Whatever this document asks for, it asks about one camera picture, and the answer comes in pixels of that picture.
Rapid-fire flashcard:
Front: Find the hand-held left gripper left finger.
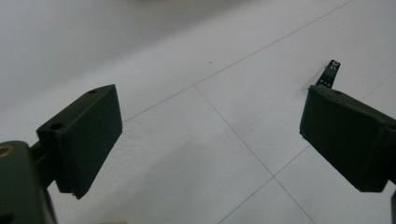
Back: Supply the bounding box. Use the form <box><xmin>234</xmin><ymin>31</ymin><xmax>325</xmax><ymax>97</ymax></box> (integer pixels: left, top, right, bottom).
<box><xmin>29</xmin><ymin>83</ymin><xmax>123</xmax><ymax>201</ymax></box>

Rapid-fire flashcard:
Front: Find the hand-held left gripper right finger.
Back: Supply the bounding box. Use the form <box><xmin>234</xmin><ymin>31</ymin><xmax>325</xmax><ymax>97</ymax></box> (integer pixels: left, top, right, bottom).
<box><xmin>299</xmin><ymin>84</ymin><xmax>396</xmax><ymax>193</ymax></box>

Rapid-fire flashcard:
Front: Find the small black strip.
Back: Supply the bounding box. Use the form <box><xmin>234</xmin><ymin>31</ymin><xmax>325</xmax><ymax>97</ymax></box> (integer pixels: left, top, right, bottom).
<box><xmin>315</xmin><ymin>59</ymin><xmax>342</xmax><ymax>90</ymax></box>

